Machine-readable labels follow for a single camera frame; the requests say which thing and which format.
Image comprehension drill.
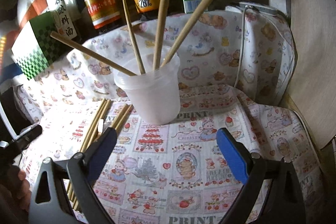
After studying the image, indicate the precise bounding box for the thin bamboo chopstick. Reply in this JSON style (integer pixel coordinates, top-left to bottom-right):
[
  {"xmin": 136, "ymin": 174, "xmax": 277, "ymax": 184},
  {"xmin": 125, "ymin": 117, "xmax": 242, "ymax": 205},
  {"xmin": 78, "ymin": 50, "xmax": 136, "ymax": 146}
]
[{"xmin": 122, "ymin": 0, "xmax": 146, "ymax": 75}]

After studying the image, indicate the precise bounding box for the tall bamboo chopstick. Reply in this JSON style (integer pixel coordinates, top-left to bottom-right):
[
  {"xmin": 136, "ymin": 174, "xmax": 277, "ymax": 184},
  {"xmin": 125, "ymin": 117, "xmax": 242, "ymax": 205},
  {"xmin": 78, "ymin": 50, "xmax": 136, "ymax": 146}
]
[{"xmin": 153, "ymin": 0, "xmax": 170, "ymax": 71}]

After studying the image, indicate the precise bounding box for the person's left hand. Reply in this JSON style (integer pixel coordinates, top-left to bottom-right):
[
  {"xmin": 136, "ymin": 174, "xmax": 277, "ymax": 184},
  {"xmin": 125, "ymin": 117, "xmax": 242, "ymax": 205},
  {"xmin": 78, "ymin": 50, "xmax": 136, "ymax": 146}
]
[{"xmin": 1, "ymin": 164, "xmax": 31, "ymax": 223}]

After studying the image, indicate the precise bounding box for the green checkered white box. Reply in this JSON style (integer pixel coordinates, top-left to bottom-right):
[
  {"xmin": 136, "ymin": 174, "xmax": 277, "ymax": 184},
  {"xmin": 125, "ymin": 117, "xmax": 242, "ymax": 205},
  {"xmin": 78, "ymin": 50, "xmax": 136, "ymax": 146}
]
[{"xmin": 11, "ymin": 11, "xmax": 70, "ymax": 80}]

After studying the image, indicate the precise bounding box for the round wooden board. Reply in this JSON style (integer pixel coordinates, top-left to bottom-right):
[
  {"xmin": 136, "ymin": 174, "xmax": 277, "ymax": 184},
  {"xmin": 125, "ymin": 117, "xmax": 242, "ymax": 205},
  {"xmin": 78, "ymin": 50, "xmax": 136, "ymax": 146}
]
[{"xmin": 288, "ymin": 0, "xmax": 335, "ymax": 149}]

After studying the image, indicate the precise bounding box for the translucent white plastic cup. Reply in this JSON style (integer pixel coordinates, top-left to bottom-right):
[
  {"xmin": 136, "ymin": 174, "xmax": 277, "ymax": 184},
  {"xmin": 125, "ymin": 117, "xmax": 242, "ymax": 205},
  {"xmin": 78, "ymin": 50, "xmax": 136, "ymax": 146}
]
[{"xmin": 113, "ymin": 48, "xmax": 181, "ymax": 125}]

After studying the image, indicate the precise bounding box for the baby bear pattern cloth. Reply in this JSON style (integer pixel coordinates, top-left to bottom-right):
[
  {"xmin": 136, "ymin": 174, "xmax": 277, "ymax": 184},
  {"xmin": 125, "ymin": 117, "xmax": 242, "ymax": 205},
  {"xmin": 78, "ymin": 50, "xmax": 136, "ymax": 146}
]
[{"xmin": 14, "ymin": 7, "xmax": 295, "ymax": 122}]

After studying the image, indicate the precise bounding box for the clear cooking wine bottle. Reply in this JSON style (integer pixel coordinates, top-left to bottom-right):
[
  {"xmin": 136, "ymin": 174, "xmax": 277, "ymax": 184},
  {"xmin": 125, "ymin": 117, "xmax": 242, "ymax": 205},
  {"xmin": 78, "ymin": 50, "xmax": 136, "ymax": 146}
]
[{"xmin": 46, "ymin": 0, "xmax": 77, "ymax": 39}]

